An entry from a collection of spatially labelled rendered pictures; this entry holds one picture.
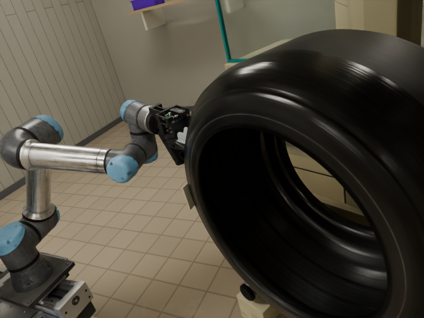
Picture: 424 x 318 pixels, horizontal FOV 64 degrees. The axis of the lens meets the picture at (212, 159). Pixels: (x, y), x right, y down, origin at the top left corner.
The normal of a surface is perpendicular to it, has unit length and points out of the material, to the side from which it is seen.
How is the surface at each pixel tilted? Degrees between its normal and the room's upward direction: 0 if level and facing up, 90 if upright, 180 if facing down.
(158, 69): 90
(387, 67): 30
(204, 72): 90
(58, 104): 90
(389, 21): 90
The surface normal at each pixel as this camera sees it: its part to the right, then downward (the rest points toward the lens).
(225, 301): -0.22, -0.87
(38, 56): 0.88, 0.01
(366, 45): 0.00, -0.77
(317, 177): -0.72, 0.45
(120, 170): -0.22, 0.48
